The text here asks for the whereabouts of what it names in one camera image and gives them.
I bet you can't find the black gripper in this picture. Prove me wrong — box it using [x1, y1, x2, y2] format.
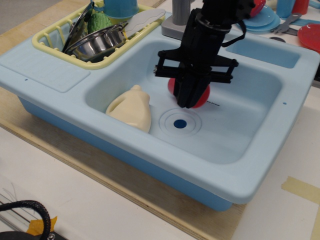
[153, 8, 239, 110]

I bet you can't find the red plastic cup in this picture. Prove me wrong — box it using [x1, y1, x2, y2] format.
[167, 78, 211, 109]

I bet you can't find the blue cup in rack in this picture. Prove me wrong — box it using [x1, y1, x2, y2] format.
[94, 0, 139, 19]

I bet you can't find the blue tumbler cup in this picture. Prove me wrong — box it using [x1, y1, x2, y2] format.
[276, 0, 296, 18]

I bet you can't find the red tumbler cup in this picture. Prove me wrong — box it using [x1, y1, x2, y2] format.
[291, 0, 310, 15]

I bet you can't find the blue drain plug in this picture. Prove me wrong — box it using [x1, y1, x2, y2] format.
[173, 119, 187, 129]

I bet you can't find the cream toy detergent bottle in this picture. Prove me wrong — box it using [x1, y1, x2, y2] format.
[105, 84, 152, 133]

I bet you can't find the grey toy faucet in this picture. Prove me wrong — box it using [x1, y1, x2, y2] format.
[161, 0, 194, 40]

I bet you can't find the light blue toy sink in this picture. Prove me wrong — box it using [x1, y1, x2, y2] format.
[0, 26, 320, 211]

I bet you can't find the grey toy knife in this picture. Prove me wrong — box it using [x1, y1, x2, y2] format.
[124, 8, 166, 39]

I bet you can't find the light blue plate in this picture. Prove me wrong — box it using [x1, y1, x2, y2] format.
[243, 6, 281, 34]

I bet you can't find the stainless steel pot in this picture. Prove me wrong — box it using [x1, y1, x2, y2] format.
[65, 21, 128, 63]

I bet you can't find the grey toy fork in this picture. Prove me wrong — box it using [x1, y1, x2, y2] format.
[271, 13, 302, 36]

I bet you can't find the green toy vegetable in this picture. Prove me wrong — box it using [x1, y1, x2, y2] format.
[87, 12, 113, 34]

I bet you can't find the metal pot lid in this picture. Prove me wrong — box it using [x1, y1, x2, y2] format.
[62, 1, 95, 53]

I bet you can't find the red plate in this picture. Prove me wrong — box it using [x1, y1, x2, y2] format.
[297, 23, 320, 53]

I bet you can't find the yellow dish drying rack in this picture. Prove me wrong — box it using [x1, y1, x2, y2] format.
[31, 5, 165, 70]

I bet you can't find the yellow masking tape strip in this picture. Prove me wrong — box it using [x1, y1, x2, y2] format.
[281, 176, 320, 205]

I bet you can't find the orange tape piece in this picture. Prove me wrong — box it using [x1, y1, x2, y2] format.
[26, 216, 58, 236]

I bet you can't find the red mug with handle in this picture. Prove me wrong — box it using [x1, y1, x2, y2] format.
[250, 0, 266, 18]

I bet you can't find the black braided cable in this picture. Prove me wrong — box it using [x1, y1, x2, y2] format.
[0, 199, 51, 240]

